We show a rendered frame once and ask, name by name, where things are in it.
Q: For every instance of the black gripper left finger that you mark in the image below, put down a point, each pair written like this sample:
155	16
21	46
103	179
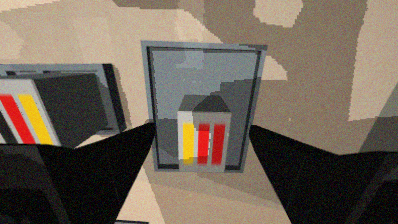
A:
84	185

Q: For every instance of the grey shallow tray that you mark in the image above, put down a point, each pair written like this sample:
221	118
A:
175	69

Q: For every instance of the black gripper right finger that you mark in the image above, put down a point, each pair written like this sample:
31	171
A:
316	186

